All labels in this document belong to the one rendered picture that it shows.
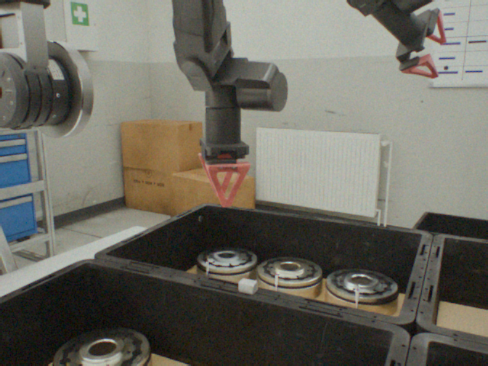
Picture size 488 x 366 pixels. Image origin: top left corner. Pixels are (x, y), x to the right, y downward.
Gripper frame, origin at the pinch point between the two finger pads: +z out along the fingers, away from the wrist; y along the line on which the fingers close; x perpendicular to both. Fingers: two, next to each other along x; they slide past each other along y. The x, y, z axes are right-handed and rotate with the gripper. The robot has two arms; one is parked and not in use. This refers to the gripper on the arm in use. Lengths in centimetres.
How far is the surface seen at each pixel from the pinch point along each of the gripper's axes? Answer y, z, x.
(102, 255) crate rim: -13.3, 3.6, 18.3
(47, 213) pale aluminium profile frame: 190, 59, 67
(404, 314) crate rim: -35.1, 2.9, -12.0
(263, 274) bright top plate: -8.8, 10.3, -4.8
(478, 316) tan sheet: -21.6, 13.0, -32.6
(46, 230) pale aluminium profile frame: 191, 69, 69
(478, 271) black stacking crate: -19.1, 7.6, -33.9
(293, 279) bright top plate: -11.2, 10.3, -8.8
